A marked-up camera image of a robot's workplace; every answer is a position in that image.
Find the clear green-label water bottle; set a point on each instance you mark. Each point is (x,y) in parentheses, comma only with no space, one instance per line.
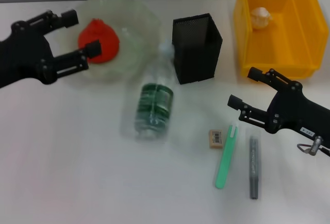
(154,105)

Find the mint green pen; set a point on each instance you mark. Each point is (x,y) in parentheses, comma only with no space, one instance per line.
(225,157)

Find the grey marker pen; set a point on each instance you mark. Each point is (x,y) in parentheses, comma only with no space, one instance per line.
(254,162)

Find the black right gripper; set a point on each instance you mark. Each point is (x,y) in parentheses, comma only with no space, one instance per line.
(296,113)

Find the white paper ball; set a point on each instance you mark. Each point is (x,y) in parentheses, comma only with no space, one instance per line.
(261,19)

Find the tan barcode eraser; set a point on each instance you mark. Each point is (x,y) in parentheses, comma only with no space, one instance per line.
(216,139)

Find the clear glass fruit plate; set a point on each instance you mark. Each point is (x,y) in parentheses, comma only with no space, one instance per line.
(136,28)

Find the black mesh pen holder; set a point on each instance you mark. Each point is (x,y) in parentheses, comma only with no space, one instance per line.
(196,54)

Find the yellow plastic bin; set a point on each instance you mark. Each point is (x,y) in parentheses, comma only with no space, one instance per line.
(283,54)

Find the red-orange fruit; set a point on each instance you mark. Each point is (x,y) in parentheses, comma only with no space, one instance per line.
(103,37)

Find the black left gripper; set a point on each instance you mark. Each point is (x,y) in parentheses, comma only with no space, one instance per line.
(25,54)

